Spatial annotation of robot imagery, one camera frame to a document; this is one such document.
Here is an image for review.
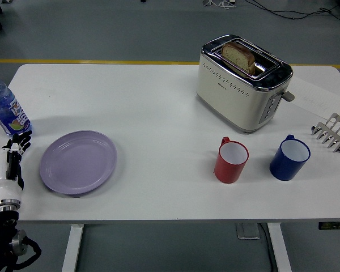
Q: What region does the white paper sheet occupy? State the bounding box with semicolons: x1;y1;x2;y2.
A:
288;76;340;119

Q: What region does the lilac round plate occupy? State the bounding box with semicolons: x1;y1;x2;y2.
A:
39;130;118;196

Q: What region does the grey box under table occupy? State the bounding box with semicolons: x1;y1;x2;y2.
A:
235;223;261;240

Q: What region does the blue enamel mug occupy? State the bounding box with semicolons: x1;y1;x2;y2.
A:
269;134;311;181

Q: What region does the brown bread slice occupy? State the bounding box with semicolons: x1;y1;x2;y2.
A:
221;42;256;77

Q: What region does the white table leg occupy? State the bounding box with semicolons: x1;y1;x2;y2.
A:
61;223;84;272
266;222;292;272

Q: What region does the cream chrome toaster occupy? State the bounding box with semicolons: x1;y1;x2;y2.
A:
195;34;295;134

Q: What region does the black floor cable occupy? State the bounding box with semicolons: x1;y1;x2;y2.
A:
245;0;340;21

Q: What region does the black cable under table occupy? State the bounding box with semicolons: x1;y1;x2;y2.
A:
257;223;279;272

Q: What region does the clear blue-label drink bottle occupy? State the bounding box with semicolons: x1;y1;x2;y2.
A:
0;70;33;137

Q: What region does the red enamel mug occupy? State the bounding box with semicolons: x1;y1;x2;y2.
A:
214;137;250;184

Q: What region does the black table control panel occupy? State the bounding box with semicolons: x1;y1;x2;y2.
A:
318;222;340;231

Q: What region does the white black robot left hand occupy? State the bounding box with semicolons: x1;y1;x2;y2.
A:
0;130;33;202

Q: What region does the white floor stand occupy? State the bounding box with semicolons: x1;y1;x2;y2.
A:
202;0;236;9

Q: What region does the silver metal toast rack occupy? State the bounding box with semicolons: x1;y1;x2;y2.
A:
311;112;340;155

